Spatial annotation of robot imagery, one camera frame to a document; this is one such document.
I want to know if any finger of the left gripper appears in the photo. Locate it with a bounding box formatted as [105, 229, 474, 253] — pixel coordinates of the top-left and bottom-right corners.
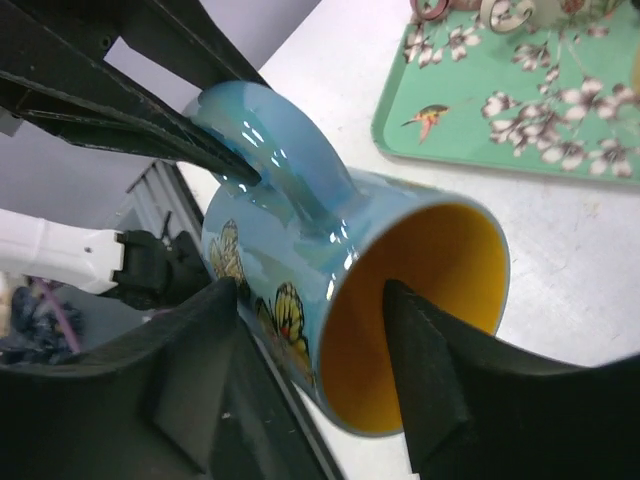
[1, 71, 260, 185]

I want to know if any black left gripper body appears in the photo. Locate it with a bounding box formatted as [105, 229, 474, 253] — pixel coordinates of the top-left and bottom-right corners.
[1, 1, 264, 111]

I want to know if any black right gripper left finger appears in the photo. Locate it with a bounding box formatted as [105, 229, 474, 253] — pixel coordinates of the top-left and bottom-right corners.
[1, 279, 342, 479]

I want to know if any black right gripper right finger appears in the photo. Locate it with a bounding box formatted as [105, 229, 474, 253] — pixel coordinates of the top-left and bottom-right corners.
[383, 280, 639, 479]

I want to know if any blue butterfly mug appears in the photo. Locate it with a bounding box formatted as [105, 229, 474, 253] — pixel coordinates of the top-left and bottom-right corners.
[184, 81, 510, 437]

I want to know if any beige cartoon mug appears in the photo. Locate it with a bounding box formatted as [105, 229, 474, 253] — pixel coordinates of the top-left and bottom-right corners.
[478, 0, 622, 34]

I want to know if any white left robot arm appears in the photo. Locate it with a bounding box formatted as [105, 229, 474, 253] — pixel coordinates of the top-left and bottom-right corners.
[1, 1, 342, 479]

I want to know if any green floral tray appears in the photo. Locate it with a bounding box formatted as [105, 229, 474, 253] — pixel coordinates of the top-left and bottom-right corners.
[371, 1, 639, 184]

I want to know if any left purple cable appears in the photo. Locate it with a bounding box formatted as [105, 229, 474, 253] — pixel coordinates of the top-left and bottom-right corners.
[29, 279, 84, 356]

